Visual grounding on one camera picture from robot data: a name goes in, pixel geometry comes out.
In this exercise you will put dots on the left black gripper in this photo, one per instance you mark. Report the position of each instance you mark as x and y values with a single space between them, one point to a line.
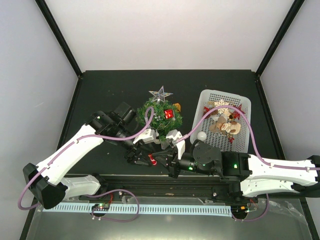
132 157

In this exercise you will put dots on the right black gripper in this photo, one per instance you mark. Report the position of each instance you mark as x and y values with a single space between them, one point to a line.
173 170

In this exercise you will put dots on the red santa ornament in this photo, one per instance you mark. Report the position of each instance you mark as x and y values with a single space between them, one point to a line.
152 160

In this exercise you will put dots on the white bulb string lights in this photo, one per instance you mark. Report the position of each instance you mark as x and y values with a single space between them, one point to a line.
162 126

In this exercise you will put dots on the small green christmas tree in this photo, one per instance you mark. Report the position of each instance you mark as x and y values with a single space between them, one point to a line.
158 108

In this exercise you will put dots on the red gift box ornament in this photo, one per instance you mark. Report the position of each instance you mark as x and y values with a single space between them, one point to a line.
169 113

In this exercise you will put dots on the gold gift box ornament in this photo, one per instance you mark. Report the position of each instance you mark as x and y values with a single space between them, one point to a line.
177 106

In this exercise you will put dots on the silver star tree topper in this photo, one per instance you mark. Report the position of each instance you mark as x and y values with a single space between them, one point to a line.
160 95

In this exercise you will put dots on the white perforated plastic basket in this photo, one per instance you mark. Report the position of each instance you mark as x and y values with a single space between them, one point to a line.
236 143

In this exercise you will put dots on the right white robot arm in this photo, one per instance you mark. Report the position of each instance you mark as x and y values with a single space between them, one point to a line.
247 175

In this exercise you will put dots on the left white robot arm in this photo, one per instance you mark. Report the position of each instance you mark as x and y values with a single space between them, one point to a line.
100 127

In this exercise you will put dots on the white ball ornament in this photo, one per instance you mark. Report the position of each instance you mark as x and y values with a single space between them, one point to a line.
202 136

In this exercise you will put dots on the gold snowflake ornament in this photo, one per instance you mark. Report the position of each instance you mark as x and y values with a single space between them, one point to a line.
221 102

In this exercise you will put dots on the red star ornament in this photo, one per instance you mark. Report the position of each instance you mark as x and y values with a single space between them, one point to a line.
237 113

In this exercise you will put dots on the right circuit board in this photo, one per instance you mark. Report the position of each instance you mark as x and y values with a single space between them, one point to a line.
243 209

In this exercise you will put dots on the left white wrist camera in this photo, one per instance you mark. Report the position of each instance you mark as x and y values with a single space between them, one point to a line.
147 136

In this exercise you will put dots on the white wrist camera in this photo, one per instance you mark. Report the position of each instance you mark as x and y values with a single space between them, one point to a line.
147 136
175 138

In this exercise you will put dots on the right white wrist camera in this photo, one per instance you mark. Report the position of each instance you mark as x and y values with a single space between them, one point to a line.
175 138

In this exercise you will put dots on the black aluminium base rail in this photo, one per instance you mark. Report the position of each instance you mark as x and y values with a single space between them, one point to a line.
211 187

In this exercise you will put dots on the white slotted cable duct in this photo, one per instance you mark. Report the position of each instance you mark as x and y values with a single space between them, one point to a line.
142 209

